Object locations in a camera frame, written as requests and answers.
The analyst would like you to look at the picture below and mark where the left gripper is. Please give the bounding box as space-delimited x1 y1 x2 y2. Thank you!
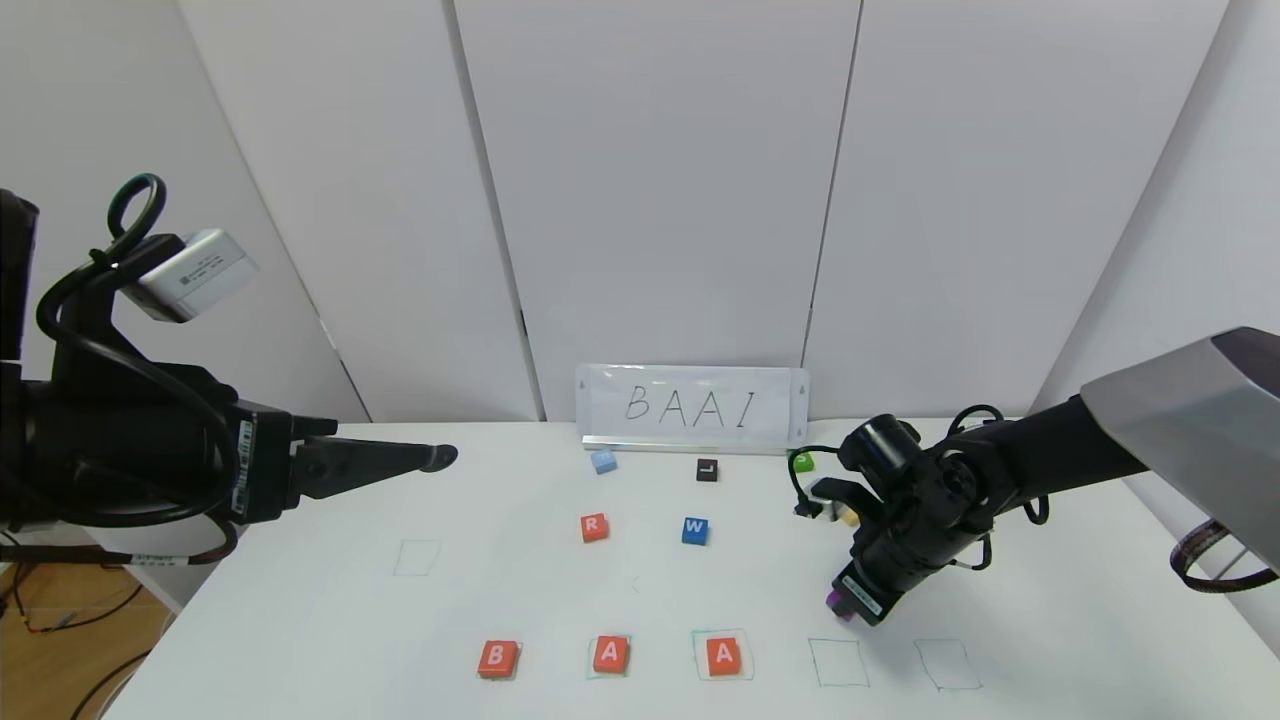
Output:
21 364 459 525

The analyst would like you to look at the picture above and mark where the white laminated BAAI sign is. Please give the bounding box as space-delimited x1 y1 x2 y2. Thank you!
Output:
575 365 809 448

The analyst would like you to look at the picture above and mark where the thin labelled left wrist cable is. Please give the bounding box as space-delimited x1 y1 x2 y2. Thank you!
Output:
0 520 241 569

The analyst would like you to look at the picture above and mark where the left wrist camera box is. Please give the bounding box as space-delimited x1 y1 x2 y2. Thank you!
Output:
125 229 259 323

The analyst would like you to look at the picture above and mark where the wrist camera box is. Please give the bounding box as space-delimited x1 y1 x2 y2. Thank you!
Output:
808 478 879 525
125 229 259 323

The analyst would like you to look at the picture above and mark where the thin floor cable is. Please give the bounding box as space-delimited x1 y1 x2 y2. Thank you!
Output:
0 570 146 637

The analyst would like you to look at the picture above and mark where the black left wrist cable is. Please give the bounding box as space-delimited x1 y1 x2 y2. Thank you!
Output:
37 175 241 511

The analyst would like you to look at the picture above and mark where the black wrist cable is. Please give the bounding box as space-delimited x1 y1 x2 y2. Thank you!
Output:
788 405 1051 571
37 175 241 511

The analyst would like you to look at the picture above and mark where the black floor cable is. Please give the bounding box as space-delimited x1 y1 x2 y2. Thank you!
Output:
70 650 153 720

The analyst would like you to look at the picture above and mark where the silver sign holder rail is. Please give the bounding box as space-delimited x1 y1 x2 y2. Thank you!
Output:
583 436 791 457

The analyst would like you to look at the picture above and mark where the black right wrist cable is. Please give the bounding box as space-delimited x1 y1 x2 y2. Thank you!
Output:
788 405 1051 571

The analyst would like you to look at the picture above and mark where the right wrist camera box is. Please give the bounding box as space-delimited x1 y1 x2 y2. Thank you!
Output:
808 478 879 525

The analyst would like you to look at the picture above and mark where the dark braided right arm cable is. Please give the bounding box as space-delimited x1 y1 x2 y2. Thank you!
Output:
1170 518 1280 593

